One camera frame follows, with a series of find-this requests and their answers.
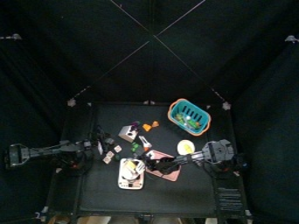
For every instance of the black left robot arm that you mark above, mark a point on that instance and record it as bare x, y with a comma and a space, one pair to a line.
43, 151

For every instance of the purple toy piece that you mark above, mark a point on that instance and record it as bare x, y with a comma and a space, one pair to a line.
135, 125

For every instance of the pink cutting board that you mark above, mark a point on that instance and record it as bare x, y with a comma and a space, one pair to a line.
171, 173

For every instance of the green toy block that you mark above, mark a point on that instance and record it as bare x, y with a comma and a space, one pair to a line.
135, 146

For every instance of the gray frame corner connector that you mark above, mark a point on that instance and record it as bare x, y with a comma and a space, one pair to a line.
226, 105
13, 37
290, 38

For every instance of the white orange toy utensil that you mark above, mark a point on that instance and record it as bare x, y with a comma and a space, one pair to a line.
146, 143

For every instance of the white cube box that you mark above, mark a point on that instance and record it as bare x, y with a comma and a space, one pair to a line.
127, 134

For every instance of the white yellow pot lid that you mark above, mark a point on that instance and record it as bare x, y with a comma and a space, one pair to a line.
132, 167

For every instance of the orange toy food piece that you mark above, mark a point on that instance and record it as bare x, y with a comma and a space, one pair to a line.
155, 124
147, 127

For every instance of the white toy stove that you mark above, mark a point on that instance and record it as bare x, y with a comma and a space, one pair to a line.
131, 183

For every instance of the small white patterned tile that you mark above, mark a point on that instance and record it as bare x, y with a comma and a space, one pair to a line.
110, 155
118, 148
107, 159

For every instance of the yellow round plate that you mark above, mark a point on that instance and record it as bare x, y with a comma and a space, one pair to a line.
186, 147

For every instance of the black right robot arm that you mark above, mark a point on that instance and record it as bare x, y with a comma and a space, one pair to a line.
216, 153

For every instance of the small gray block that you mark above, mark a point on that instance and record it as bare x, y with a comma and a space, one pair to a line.
110, 141

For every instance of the green toy vegetable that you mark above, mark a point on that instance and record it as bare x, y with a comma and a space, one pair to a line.
192, 124

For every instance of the teal basket with orange rim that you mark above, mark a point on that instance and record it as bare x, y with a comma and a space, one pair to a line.
190, 117

